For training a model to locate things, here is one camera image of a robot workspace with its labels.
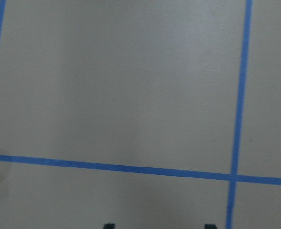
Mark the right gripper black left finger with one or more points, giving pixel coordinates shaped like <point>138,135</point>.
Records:
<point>109,226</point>

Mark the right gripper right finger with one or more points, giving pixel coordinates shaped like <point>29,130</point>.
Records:
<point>210,226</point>

